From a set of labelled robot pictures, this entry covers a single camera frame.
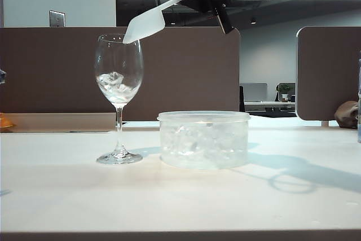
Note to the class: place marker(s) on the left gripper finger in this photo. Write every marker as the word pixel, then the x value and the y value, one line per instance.
pixel 2 76

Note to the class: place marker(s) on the white plastic ice shovel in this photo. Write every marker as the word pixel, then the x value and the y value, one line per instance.
pixel 146 26

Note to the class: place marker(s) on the small ice cubes portion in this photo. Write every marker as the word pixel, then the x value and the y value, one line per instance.
pixel 114 83

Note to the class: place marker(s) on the clear wine glass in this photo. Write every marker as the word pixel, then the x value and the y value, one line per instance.
pixel 119 128

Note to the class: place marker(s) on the clear ice cubes heap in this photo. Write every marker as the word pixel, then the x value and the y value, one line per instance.
pixel 203 148

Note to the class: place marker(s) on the orange object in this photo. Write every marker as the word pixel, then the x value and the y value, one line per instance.
pixel 5 121

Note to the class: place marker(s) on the large brown desk divider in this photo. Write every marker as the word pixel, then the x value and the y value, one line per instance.
pixel 183 77

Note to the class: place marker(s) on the beige cardboard box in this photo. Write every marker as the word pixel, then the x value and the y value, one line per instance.
pixel 62 122

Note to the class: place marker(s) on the grey background partition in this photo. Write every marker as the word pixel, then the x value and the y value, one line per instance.
pixel 255 92

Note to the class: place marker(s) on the green potted plant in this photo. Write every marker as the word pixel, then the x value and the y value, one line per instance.
pixel 285 90

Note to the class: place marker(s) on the clear round plastic container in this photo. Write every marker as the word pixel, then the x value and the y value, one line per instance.
pixel 203 117

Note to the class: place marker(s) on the small brown desk divider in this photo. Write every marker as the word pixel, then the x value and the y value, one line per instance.
pixel 313 83

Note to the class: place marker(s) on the clear plastic water bottle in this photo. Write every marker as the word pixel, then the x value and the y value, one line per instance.
pixel 359 111

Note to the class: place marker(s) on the metal wall switch plate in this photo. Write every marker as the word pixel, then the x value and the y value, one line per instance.
pixel 57 19

